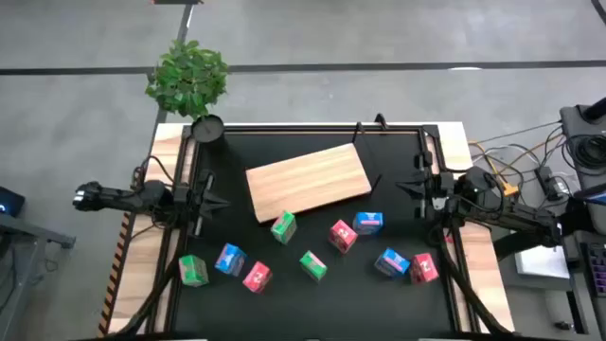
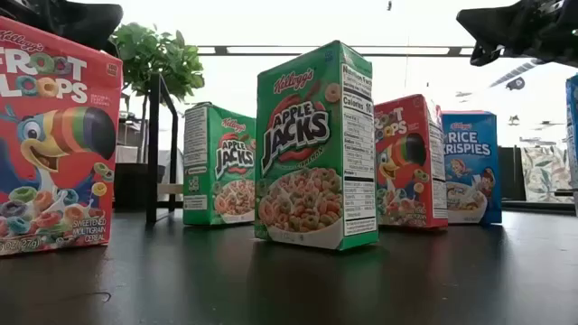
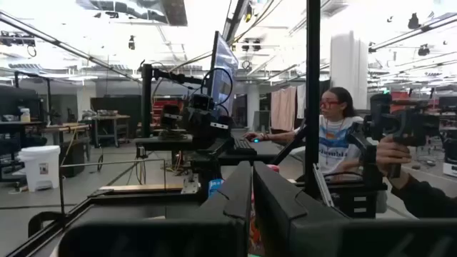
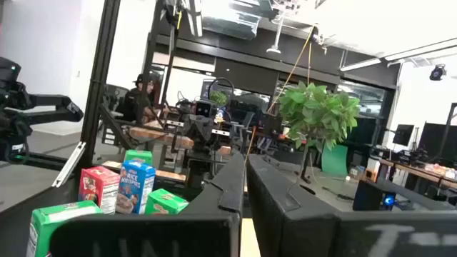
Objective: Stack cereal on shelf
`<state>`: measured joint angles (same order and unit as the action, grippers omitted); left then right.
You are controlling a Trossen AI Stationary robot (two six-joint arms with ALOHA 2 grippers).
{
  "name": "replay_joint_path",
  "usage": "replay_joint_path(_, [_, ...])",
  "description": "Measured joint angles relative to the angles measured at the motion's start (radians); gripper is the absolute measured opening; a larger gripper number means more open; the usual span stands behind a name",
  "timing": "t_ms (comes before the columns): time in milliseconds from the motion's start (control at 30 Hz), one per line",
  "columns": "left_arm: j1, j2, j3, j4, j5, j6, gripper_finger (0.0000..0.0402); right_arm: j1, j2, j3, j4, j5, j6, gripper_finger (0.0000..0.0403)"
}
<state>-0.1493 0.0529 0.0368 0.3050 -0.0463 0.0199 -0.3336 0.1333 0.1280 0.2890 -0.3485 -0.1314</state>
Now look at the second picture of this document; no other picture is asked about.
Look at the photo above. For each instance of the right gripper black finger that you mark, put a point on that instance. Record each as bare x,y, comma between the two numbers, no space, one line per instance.
485,55
492,22

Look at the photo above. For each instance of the blue Rice Krispies cereal box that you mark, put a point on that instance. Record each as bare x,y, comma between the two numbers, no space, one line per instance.
572,135
472,167

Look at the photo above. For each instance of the red Froot Loops cereal box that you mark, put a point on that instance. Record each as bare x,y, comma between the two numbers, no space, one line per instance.
406,167
58,149

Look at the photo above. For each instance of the green Apple Jacks cereal box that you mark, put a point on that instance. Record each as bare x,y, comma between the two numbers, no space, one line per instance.
311,149
221,167

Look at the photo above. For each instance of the green potted plant, black pot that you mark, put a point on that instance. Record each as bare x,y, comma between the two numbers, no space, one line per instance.
153,54

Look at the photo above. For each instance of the black ceiling-mounted device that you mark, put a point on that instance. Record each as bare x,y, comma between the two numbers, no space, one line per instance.
515,83

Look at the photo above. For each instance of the small black ceiling fixture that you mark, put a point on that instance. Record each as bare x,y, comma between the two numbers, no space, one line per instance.
389,5

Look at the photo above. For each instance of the black room divider panel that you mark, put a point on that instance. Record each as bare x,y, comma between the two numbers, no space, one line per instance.
510,173

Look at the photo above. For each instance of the leaf-patterned fabric panel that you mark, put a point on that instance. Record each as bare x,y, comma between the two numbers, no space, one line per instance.
546,173

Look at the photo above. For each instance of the wooden shelf with black frame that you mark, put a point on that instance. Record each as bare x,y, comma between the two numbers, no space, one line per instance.
153,135

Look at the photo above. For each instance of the black metal rig frame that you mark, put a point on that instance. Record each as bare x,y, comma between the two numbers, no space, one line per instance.
537,207

